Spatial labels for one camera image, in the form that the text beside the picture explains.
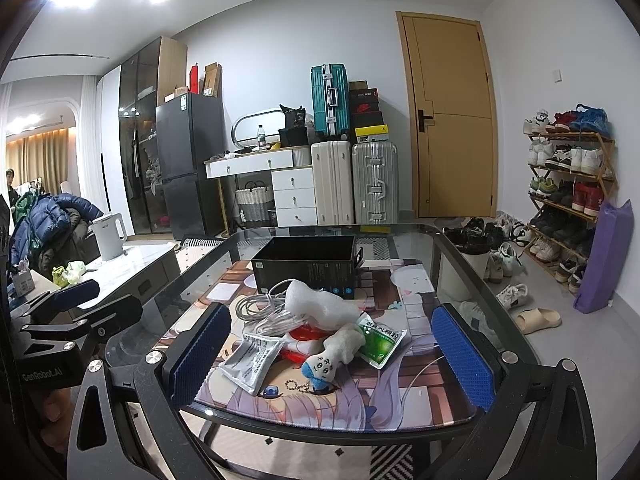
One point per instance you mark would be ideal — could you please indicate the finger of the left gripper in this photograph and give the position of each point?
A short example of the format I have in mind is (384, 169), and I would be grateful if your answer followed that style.
(106, 321)
(67, 298)

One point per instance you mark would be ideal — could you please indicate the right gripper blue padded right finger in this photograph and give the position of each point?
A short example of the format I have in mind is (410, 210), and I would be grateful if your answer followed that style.
(469, 354)

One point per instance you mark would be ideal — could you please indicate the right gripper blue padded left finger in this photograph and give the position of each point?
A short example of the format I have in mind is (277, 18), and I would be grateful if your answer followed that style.
(192, 354)

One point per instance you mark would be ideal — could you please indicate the silver foil pouch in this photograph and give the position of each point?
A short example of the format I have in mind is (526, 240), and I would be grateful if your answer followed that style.
(249, 364)

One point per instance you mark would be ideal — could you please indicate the green medicine pouch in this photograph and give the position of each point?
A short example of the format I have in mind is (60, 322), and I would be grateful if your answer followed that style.
(380, 341)

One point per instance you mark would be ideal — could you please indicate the red white packet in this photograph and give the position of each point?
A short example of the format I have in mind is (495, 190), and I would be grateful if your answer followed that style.
(301, 343)

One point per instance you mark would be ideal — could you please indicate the white plush toy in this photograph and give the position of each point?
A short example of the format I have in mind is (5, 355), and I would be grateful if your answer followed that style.
(338, 350)

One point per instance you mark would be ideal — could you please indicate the white foam block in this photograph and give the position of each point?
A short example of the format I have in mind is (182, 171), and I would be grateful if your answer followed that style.
(321, 309)

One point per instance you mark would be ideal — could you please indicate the anime print desk mat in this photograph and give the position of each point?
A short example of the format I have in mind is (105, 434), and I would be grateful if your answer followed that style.
(383, 372)

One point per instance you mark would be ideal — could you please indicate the beige slipper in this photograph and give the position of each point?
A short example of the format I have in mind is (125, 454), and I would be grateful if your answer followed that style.
(534, 320)

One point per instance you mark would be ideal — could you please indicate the white low cabinet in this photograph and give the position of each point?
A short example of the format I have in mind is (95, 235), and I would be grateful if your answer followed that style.
(142, 271)

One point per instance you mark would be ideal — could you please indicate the white sneaker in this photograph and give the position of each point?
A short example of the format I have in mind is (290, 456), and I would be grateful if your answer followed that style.
(513, 296)

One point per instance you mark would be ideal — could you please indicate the blue down jacket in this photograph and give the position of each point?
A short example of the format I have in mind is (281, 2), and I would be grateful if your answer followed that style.
(39, 219)

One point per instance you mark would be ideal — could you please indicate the white electric kettle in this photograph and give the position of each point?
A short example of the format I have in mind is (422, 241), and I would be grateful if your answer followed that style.
(110, 235)

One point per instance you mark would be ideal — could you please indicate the black cardboard box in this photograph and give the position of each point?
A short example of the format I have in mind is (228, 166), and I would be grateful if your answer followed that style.
(321, 262)

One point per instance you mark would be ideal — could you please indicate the woven basket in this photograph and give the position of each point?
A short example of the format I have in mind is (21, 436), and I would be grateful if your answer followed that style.
(256, 203)

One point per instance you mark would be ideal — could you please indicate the purple bag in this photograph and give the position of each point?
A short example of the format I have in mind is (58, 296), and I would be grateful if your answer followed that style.
(607, 258)

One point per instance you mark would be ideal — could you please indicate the silver suitcase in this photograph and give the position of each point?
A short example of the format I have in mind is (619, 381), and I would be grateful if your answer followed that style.
(376, 183)

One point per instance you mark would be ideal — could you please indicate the black refrigerator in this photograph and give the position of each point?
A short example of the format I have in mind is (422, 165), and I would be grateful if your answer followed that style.
(190, 130)

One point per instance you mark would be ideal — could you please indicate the white drawer desk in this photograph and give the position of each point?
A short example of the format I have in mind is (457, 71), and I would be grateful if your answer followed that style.
(291, 176)

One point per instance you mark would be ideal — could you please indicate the wooden shoe rack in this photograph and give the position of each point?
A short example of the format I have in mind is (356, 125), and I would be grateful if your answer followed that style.
(573, 175)

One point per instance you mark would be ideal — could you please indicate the water bottle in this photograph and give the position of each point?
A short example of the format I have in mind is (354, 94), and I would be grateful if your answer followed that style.
(261, 138)

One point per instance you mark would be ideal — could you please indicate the cream suitcase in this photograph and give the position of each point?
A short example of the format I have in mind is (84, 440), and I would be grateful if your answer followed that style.
(332, 171)

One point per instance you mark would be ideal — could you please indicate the wooden door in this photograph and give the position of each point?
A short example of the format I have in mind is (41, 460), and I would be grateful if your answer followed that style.
(452, 116)

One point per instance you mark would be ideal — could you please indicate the dark glass cabinet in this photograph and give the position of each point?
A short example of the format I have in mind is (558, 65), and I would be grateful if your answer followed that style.
(145, 80)

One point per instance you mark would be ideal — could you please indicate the stacked shoe boxes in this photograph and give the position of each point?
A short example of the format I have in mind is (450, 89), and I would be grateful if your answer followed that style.
(366, 116)

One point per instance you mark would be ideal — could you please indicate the teal suitcase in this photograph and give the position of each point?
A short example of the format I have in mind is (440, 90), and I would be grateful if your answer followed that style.
(330, 103)

